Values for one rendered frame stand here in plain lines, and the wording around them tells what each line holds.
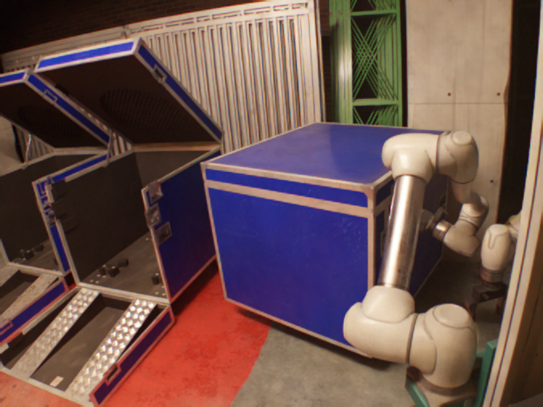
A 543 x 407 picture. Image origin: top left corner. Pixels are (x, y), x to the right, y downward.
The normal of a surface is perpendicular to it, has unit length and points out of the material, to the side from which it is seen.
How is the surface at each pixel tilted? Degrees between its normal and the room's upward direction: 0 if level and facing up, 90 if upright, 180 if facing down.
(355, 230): 90
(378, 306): 43
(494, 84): 90
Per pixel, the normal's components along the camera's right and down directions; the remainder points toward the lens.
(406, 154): -0.52, -0.27
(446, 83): -0.27, 0.39
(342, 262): -0.61, 0.36
